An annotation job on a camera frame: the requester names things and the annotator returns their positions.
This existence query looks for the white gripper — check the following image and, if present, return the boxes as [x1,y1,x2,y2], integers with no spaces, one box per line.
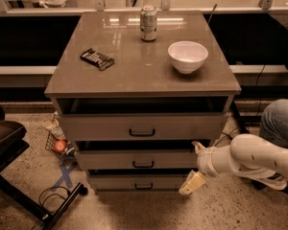
[179,141,219,196]

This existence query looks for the grey drawer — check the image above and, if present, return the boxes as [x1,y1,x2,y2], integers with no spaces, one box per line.
[87,168,191,191]
[74,139,213,171]
[59,112,228,141]

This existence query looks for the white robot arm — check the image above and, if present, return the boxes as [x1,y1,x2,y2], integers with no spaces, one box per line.
[179,134,288,195]

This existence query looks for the grey drawer cabinet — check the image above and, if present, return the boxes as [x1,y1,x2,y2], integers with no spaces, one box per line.
[43,10,242,195]

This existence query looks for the grey knit sneaker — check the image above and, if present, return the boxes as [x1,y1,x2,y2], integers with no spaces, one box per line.
[252,174,287,191]

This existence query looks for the person leg in jeans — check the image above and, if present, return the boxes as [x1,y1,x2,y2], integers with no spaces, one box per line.
[259,99,288,148]

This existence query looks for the white ceramic bowl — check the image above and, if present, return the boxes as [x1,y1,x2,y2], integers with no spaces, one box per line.
[168,41,208,74]

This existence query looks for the red apple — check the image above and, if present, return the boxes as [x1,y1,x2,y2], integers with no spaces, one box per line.
[54,140,67,153]

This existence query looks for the dark snack bar wrapper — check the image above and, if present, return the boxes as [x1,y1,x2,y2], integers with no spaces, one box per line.
[80,48,114,71]

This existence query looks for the silver soda can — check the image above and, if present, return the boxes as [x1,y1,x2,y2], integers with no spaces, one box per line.
[140,5,157,41]

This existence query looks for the black power adapter cable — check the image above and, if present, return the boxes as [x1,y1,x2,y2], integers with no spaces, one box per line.
[212,126,241,148]

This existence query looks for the wire basket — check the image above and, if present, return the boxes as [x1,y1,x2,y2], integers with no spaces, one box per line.
[45,133,75,161]

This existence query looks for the black floor cable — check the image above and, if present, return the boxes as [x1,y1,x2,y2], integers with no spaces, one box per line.
[30,185,73,230]

